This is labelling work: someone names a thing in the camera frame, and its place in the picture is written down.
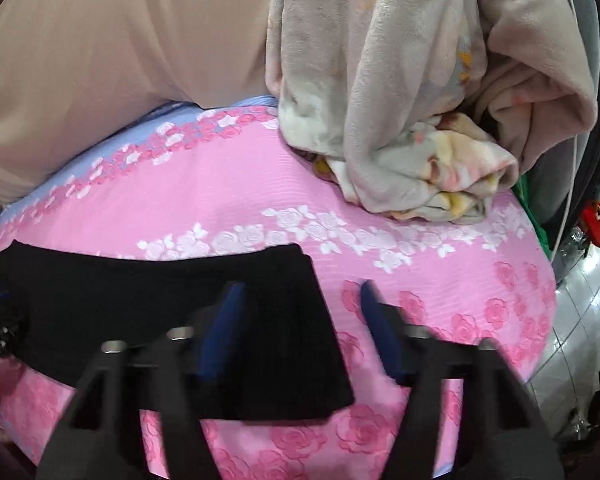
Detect red object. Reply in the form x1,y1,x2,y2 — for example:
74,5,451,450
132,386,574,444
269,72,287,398
577,199,600,249

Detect white cable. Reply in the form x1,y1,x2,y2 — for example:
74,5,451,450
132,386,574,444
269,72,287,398
550,0,583,262

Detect pink floral bed sheet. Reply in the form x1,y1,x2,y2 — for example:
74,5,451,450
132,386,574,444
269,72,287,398
0,94,558,480

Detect beige cloth cover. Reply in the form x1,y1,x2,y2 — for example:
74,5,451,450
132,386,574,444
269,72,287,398
0,0,282,206

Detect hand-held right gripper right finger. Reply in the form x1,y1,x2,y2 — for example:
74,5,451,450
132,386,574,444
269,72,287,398
359,280,567,480

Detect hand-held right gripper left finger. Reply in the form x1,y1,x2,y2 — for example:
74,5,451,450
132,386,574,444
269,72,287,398
34,281,251,480

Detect green cloth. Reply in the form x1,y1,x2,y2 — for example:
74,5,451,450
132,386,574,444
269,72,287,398
511,180,552,261

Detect dark grey cloth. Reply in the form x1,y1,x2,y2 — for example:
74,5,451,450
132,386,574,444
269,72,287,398
527,0,600,228

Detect black pants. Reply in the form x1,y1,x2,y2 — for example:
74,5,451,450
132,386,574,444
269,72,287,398
0,242,356,422

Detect floral fleece blanket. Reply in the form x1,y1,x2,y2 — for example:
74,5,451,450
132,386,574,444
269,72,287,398
265,0,600,225

